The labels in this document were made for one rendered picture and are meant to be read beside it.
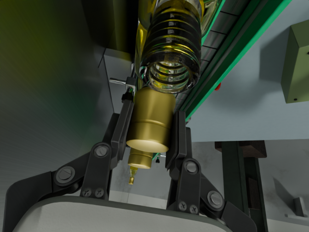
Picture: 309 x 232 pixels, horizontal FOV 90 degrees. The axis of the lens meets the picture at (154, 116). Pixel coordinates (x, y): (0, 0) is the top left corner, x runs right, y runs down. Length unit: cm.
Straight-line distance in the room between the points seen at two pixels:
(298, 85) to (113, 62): 56
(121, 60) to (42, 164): 32
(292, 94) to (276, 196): 285
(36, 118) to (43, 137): 3
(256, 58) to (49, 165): 62
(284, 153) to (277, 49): 303
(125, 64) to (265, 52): 44
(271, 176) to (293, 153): 55
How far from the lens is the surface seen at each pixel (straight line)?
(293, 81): 63
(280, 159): 354
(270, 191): 343
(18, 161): 20
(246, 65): 66
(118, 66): 49
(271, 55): 65
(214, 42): 40
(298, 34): 56
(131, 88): 39
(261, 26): 29
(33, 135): 21
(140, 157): 22
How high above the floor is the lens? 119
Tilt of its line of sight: 26 degrees down
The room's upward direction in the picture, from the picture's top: 171 degrees counter-clockwise
